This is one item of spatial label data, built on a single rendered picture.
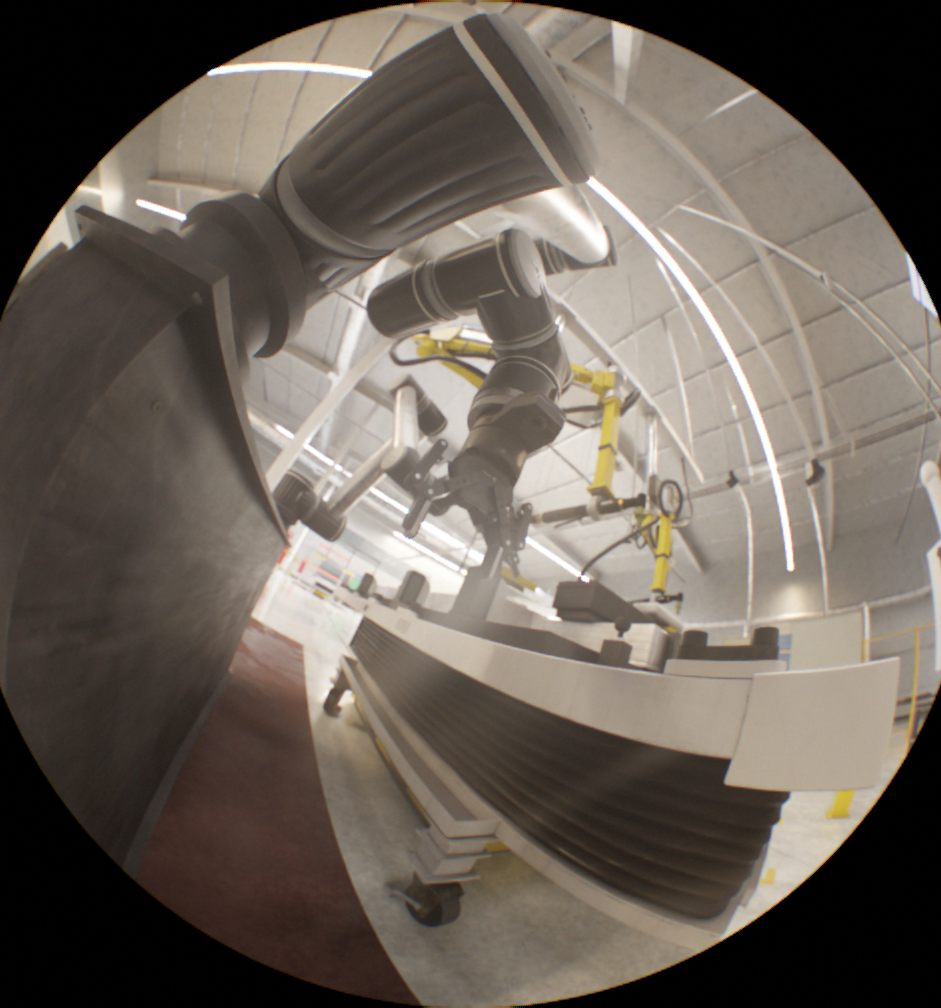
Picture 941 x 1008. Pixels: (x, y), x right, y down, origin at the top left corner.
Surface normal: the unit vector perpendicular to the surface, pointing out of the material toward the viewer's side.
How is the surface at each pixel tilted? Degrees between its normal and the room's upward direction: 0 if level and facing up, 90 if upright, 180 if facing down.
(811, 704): 90
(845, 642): 90
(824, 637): 90
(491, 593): 90
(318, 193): 174
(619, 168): 175
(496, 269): 167
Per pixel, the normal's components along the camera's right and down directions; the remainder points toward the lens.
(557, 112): -0.14, 0.99
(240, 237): 0.02, 0.74
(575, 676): -0.78, -0.52
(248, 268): 0.90, 0.19
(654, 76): -0.30, 0.86
